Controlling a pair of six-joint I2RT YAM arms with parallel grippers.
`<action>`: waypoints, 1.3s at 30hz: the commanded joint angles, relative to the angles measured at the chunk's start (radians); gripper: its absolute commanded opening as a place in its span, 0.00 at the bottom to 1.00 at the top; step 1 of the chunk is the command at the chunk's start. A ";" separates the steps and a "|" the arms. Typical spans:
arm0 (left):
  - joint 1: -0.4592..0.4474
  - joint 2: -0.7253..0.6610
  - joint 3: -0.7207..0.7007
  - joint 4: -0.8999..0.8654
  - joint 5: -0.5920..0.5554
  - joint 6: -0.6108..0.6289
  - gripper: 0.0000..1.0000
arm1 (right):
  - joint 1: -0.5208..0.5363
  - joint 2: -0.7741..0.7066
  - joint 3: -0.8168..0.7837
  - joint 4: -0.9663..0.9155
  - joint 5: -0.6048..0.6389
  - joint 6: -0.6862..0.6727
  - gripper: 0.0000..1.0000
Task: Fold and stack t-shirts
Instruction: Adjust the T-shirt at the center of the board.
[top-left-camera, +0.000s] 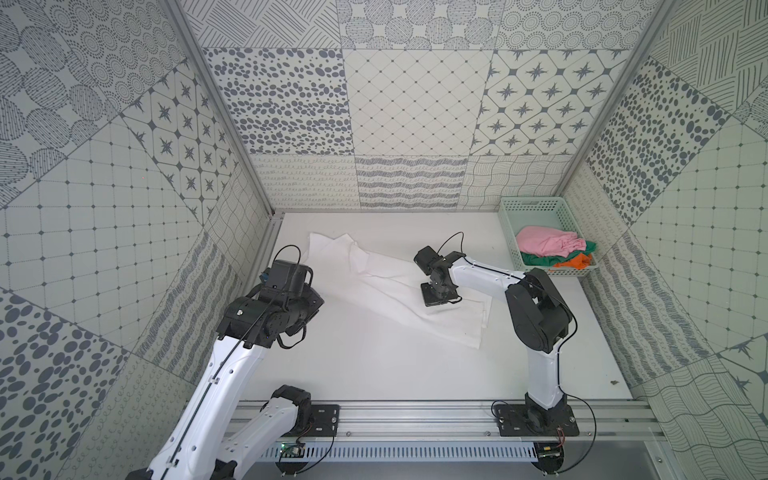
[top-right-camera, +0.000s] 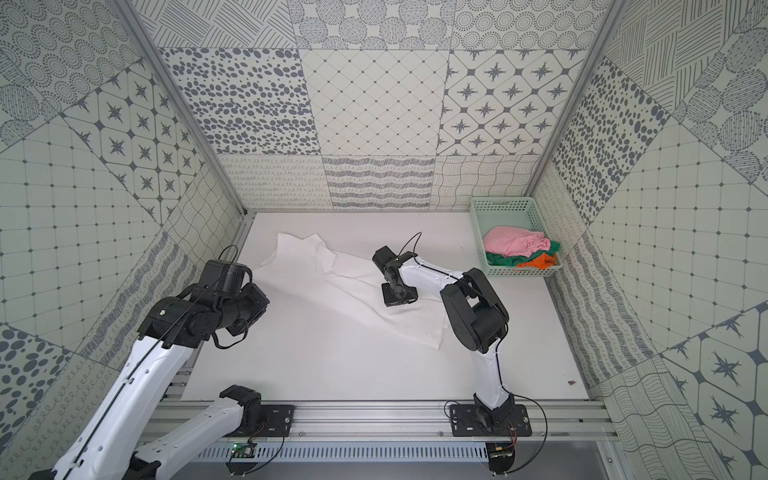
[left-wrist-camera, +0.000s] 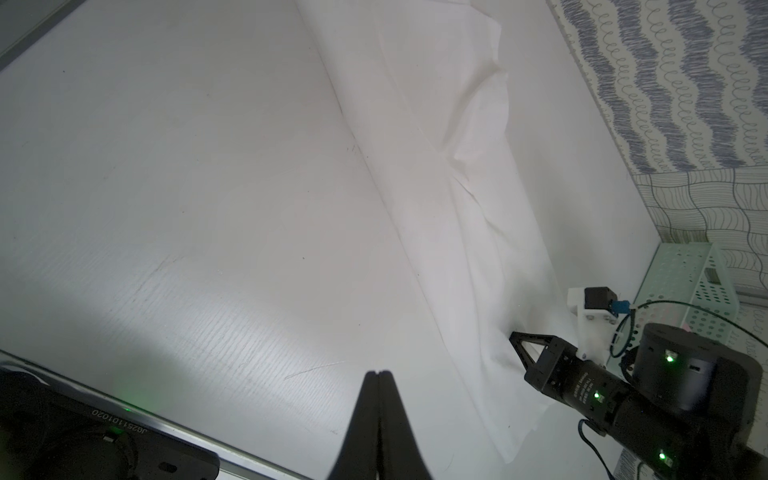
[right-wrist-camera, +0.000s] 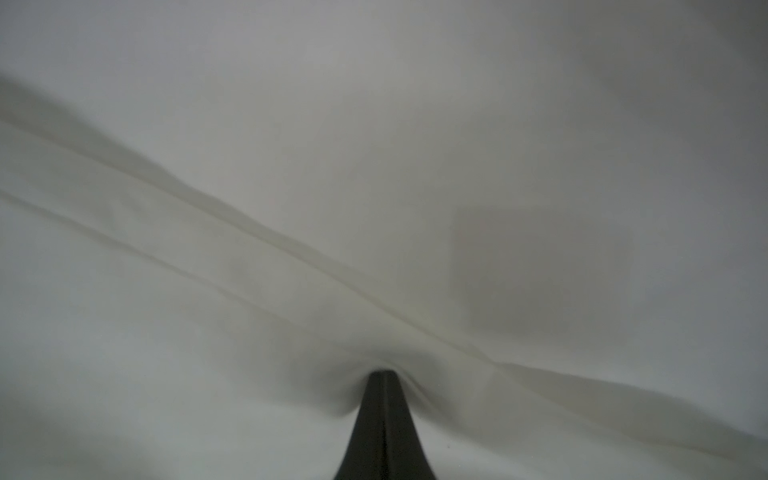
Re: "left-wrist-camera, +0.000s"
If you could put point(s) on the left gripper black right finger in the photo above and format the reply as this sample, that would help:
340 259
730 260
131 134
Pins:
398 455

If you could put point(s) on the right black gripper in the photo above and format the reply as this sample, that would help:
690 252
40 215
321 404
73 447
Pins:
553 368

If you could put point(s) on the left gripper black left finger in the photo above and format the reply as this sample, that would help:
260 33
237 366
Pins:
358 456

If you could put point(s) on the white t-shirt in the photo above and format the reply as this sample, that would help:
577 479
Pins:
422 89

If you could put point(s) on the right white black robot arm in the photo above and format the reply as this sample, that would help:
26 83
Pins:
686 410

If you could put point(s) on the green plastic basket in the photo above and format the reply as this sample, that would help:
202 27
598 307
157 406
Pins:
688 286

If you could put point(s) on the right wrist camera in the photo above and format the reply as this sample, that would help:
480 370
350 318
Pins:
598 312

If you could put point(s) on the aluminium mounting rail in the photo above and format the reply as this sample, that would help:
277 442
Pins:
234 463

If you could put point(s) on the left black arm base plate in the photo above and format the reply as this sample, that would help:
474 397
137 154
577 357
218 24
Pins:
46 434

